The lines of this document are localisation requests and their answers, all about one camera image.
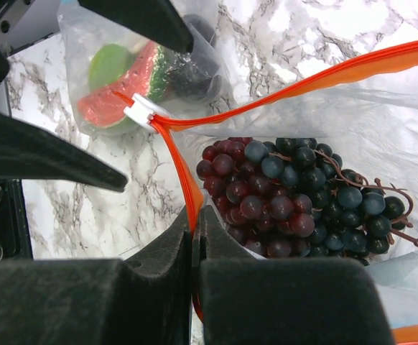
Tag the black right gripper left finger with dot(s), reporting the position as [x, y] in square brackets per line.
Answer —
[144, 299]

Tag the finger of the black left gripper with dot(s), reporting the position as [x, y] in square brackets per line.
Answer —
[157, 20]

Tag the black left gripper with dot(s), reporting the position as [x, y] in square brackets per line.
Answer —
[30, 152]

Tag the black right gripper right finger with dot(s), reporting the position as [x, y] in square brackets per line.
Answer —
[244, 300]

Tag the green leaf vegetable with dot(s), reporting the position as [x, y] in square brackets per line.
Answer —
[108, 65]

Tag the clear bag blue zipper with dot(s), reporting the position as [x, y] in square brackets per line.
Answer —
[195, 79]

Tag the red grape bunch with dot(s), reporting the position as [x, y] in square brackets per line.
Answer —
[252, 201]

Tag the watermelon slice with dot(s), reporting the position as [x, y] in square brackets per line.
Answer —
[103, 109]

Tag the dark grape bunch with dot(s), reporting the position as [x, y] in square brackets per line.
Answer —
[355, 218]

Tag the clear bag orange zipper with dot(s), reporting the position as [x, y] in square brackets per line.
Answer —
[331, 103]

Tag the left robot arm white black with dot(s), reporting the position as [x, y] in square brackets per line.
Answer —
[59, 219]

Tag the aluminium frame rail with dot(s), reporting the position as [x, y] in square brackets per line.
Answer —
[25, 22]

